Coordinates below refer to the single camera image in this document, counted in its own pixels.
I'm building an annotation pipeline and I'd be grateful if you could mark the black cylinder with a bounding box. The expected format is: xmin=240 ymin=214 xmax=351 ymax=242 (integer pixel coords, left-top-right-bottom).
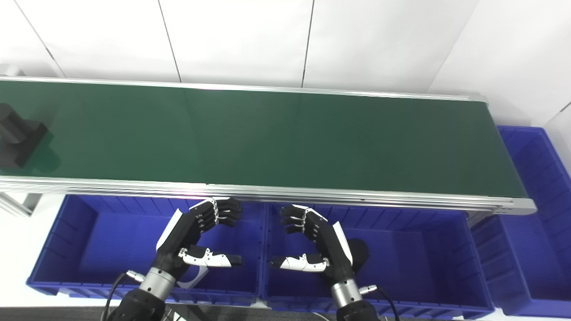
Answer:
xmin=348 ymin=239 xmax=370 ymax=272
xmin=0 ymin=103 xmax=49 ymax=169

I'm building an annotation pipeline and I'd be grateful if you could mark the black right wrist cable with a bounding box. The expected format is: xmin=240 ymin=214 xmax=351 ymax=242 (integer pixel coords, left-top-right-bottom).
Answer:
xmin=359 ymin=285 xmax=400 ymax=321

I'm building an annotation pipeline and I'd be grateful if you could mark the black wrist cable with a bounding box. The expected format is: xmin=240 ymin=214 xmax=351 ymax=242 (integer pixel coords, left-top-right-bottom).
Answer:
xmin=359 ymin=285 xmax=400 ymax=321
xmin=100 ymin=270 xmax=145 ymax=321

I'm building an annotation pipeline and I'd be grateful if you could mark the green conveyor belt aluminium frame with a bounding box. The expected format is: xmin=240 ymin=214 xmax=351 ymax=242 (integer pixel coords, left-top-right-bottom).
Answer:
xmin=0 ymin=76 xmax=537 ymax=216

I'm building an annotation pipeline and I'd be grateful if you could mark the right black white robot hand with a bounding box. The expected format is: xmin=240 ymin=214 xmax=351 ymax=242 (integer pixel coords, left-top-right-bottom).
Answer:
xmin=269 ymin=204 xmax=355 ymax=286

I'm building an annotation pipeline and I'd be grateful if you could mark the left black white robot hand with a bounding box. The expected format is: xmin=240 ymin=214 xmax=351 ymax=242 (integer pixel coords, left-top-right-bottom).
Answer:
xmin=154 ymin=197 xmax=244 ymax=276

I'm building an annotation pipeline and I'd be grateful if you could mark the aluminium conveyor support leg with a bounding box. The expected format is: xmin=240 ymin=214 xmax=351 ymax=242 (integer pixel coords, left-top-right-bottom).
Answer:
xmin=0 ymin=191 xmax=41 ymax=218

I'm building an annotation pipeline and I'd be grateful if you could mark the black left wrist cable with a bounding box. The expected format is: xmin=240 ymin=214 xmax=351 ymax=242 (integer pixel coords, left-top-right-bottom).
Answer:
xmin=100 ymin=270 xmax=145 ymax=321

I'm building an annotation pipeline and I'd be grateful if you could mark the blue plastic bin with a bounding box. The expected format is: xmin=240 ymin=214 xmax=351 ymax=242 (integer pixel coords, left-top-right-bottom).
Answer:
xmin=471 ymin=126 xmax=571 ymax=318
xmin=259 ymin=203 xmax=496 ymax=319
xmin=26 ymin=194 xmax=268 ymax=306

